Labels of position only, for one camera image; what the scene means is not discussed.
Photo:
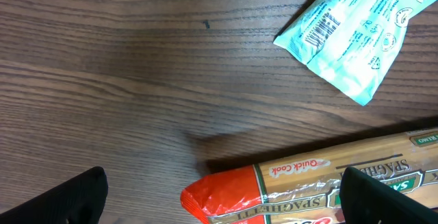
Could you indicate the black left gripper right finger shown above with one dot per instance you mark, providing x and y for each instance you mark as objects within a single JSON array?
[{"x": 366, "y": 200}]

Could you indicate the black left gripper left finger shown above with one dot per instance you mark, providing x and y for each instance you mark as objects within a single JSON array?
[{"x": 80, "y": 200}]

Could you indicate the red spaghetti packet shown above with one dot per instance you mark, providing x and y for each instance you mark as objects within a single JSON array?
[{"x": 304, "y": 188}]

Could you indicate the teal tissue packet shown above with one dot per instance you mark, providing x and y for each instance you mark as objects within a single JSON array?
[{"x": 351, "y": 43}]

